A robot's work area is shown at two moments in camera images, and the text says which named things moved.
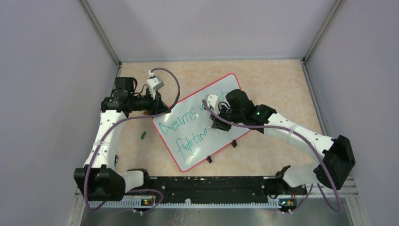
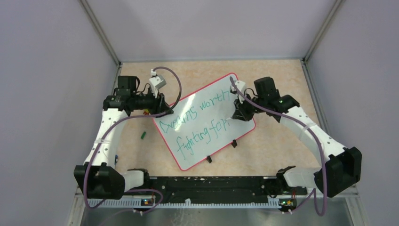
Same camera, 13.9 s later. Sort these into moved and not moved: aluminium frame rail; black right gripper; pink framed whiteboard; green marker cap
Moved: black right gripper
Not moved: green marker cap; aluminium frame rail; pink framed whiteboard
